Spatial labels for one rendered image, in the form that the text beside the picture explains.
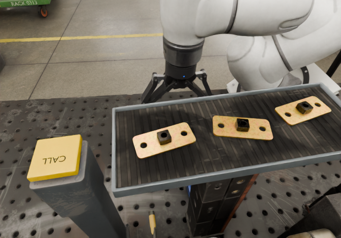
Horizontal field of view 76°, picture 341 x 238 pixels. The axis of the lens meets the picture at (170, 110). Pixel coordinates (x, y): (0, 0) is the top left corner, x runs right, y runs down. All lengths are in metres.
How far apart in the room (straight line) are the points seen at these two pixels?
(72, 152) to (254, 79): 0.65
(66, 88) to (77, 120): 1.38
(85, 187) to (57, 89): 2.11
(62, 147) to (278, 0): 0.42
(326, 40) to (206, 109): 0.51
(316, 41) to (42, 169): 0.74
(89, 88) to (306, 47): 1.92
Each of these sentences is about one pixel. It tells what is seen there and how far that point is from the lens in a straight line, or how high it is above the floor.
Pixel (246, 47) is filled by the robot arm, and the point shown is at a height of 1.04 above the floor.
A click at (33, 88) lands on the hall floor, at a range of 2.55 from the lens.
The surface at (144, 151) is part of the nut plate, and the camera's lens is 0.30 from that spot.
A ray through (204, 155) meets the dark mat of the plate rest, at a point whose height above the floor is 1.16.
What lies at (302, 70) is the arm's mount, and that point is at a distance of 0.98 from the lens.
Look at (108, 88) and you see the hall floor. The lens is 2.25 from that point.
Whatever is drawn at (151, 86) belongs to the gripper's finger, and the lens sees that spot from 0.55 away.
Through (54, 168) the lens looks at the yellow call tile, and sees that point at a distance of 0.33.
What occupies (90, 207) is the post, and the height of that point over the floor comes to 1.05.
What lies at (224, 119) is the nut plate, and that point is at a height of 1.16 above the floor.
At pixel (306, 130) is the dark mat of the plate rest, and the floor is 1.16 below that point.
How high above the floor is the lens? 1.41
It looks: 47 degrees down
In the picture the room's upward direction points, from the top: straight up
